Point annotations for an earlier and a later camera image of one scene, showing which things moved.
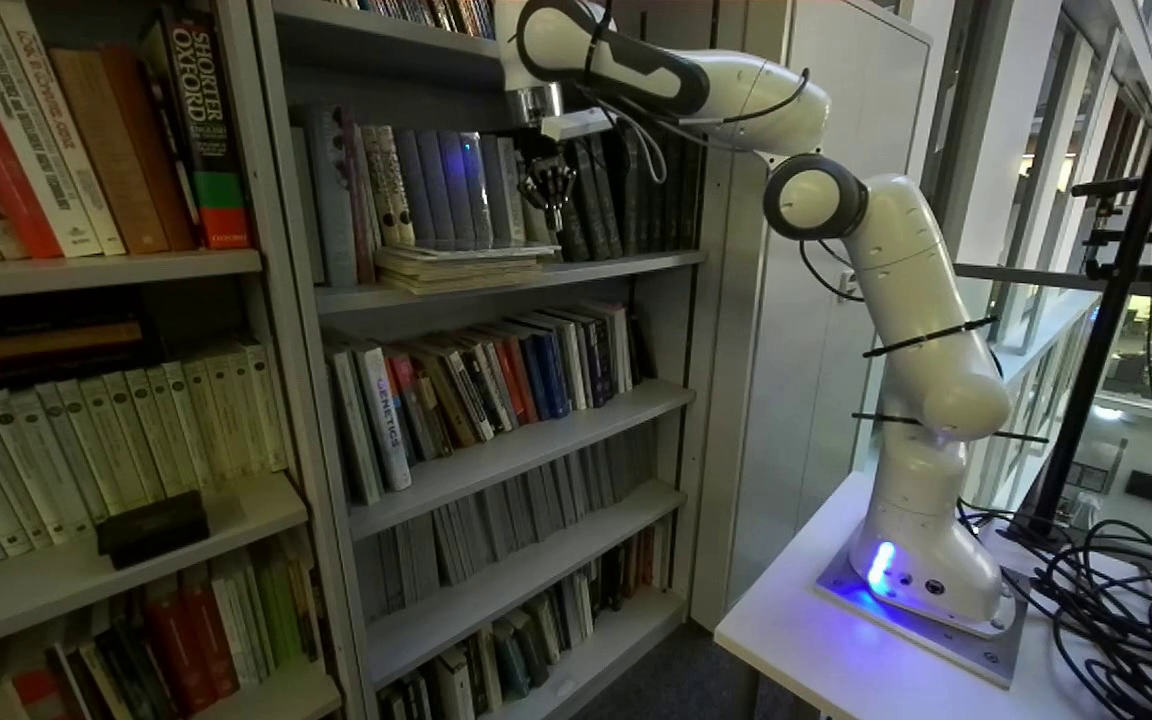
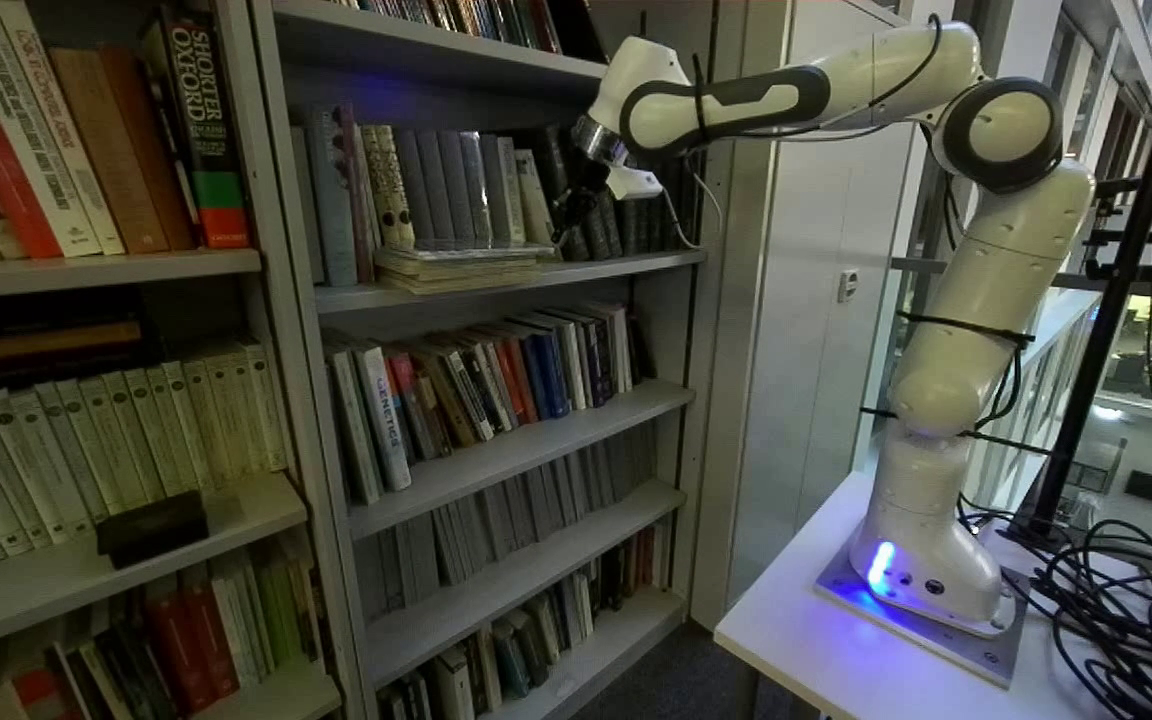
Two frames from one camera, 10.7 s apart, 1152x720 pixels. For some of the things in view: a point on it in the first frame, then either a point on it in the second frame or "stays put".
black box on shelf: (152, 531) stays put
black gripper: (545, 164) -> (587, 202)
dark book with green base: (202, 101) stays put
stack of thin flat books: (466, 271) stays put
